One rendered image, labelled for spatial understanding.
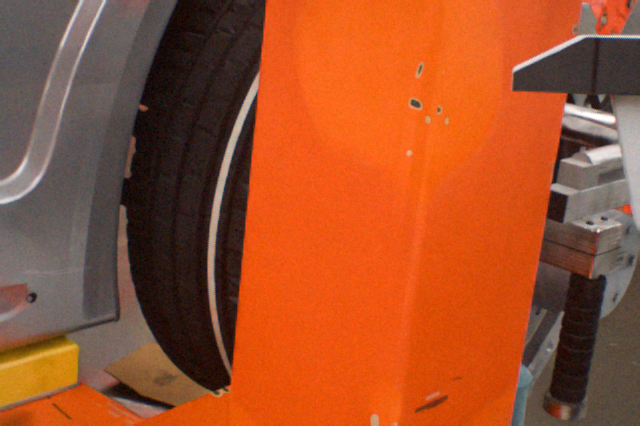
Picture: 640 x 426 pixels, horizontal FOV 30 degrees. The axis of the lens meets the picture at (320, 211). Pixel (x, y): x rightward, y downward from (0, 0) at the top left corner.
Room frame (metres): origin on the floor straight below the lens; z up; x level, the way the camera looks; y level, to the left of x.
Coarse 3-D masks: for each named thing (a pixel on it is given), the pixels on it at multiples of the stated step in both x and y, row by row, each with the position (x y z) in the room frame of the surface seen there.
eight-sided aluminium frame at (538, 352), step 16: (592, 16) 1.46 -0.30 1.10; (592, 32) 1.47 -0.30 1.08; (576, 96) 1.55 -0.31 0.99; (592, 96) 1.51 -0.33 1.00; (528, 320) 1.53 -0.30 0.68; (544, 320) 1.51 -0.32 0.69; (560, 320) 1.51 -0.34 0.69; (528, 336) 1.54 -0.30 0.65; (544, 336) 1.49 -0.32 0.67; (528, 352) 1.48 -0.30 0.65; (544, 352) 1.49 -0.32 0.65; (528, 368) 1.46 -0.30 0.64
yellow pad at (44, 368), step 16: (0, 352) 1.14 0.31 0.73; (16, 352) 1.14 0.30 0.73; (32, 352) 1.15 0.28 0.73; (48, 352) 1.15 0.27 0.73; (64, 352) 1.16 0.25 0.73; (0, 368) 1.11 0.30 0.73; (16, 368) 1.12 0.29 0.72; (32, 368) 1.13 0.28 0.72; (48, 368) 1.15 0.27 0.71; (64, 368) 1.17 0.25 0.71; (0, 384) 1.10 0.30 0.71; (16, 384) 1.12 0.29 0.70; (32, 384) 1.13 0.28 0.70; (48, 384) 1.15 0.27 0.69; (64, 384) 1.17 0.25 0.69; (0, 400) 1.11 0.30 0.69; (16, 400) 1.12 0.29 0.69; (32, 400) 1.13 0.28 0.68
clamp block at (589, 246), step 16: (560, 224) 1.11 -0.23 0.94; (576, 224) 1.10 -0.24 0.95; (592, 224) 1.10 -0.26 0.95; (608, 224) 1.11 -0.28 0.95; (544, 240) 1.12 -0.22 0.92; (560, 240) 1.11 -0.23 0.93; (576, 240) 1.10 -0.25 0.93; (592, 240) 1.09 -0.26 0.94; (608, 240) 1.10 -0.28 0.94; (544, 256) 1.12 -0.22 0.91; (560, 256) 1.11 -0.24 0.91; (576, 256) 1.09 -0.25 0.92; (592, 256) 1.08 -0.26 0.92; (608, 256) 1.10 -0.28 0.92; (576, 272) 1.09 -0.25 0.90; (592, 272) 1.08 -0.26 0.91
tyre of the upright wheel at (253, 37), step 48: (240, 0) 1.36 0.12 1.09; (192, 48) 1.34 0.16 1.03; (240, 48) 1.30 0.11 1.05; (192, 96) 1.30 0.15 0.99; (240, 96) 1.27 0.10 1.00; (144, 144) 1.31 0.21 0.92; (192, 144) 1.27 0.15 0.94; (240, 144) 1.23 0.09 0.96; (144, 192) 1.30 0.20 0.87; (192, 192) 1.25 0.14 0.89; (240, 192) 1.21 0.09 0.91; (144, 240) 1.30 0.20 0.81; (192, 240) 1.24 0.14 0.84; (240, 240) 1.20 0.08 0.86; (144, 288) 1.31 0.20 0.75; (192, 288) 1.25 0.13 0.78; (192, 336) 1.28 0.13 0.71
